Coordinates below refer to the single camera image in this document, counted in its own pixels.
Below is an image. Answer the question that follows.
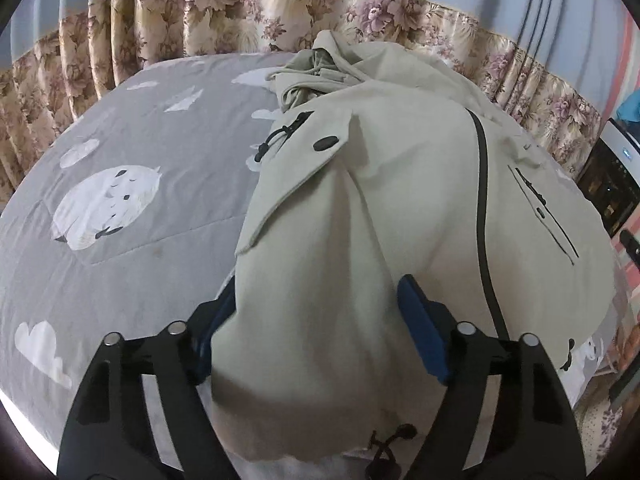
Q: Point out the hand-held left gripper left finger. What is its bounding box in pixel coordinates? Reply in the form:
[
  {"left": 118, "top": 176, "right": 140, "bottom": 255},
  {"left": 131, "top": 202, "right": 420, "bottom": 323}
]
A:
[{"left": 57, "top": 280, "right": 238, "bottom": 480}]

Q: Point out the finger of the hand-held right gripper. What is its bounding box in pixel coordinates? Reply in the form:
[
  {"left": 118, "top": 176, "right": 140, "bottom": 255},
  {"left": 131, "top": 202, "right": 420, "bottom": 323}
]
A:
[{"left": 620, "top": 230, "right": 640, "bottom": 262}]

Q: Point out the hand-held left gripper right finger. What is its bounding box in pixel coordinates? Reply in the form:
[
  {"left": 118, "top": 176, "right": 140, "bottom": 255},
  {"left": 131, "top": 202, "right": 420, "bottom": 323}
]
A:
[{"left": 397, "top": 274, "right": 587, "bottom": 480}]

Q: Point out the light green hooded jacket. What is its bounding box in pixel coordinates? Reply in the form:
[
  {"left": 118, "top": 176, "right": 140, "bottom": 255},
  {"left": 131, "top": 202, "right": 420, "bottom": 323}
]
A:
[{"left": 210, "top": 30, "right": 618, "bottom": 476}]

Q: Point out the black appliance with white top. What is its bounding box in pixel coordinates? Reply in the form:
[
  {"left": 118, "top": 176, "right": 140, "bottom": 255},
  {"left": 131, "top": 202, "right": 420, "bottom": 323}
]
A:
[{"left": 575, "top": 117, "right": 640, "bottom": 238}]

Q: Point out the grey printed bed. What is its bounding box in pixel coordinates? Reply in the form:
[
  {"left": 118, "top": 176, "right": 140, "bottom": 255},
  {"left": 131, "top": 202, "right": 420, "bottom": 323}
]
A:
[{"left": 0, "top": 50, "right": 628, "bottom": 480}]

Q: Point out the blue cloth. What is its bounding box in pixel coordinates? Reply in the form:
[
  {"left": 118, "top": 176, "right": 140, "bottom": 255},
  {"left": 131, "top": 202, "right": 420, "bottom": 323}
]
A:
[{"left": 616, "top": 91, "right": 640, "bottom": 124}]

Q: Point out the blue curtain with floral border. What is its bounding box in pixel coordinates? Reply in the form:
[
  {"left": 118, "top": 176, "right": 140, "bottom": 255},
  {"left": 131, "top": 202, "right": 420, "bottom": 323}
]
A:
[{"left": 0, "top": 0, "right": 632, "bottom": 192}]

